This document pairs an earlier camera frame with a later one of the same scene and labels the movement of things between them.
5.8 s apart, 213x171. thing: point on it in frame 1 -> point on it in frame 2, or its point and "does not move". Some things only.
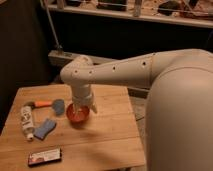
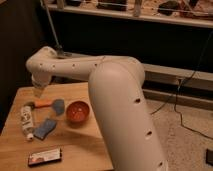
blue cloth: (41, 132) does not move
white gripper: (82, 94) -> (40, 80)
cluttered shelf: (195, 13) does not move
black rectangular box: (44, 157) does not move
